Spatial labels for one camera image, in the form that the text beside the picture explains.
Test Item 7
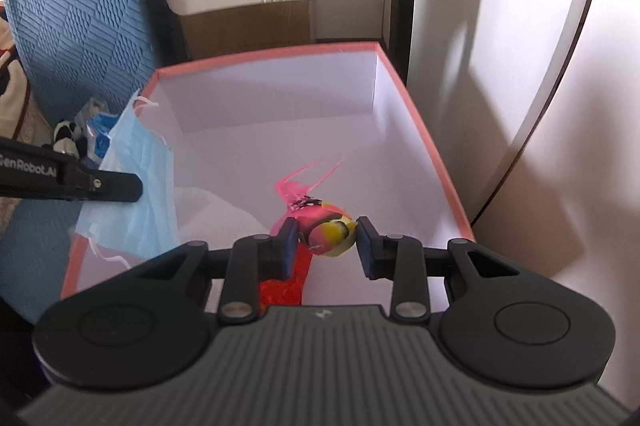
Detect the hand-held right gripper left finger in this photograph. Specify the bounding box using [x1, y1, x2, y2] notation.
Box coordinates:
[122, 217, 301, 326]

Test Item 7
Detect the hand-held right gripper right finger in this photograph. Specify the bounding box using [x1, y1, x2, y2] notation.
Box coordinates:
[356, 216, 530, 323]

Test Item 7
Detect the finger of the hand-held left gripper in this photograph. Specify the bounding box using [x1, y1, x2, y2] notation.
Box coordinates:
[65, 156, 144, 203]

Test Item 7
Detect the blue face mask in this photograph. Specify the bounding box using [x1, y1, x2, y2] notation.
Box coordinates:
[74, 90, 177, 269]

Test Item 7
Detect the red packet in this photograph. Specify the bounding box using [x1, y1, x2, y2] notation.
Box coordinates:
[259, 248, 314, 308]

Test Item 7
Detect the pink and yellow toy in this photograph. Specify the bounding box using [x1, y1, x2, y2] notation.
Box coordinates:
[271, 160, 359, 258]

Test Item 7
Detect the panda plush toy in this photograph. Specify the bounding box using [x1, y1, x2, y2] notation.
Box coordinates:
[52, 119, 87, 158]

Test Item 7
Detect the blue printed packet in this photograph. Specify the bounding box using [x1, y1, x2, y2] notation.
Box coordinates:
[81, 98, 122, 163]

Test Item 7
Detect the pink cardboard box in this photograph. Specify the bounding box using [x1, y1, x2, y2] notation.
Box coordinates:
[60, 41, 477, 309]

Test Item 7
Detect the blue textured mat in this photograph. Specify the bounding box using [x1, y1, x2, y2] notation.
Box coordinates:
[0, 0, 157, 324]

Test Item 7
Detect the grey curved rail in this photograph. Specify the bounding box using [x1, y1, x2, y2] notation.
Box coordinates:
[470, 0, 640, 228]

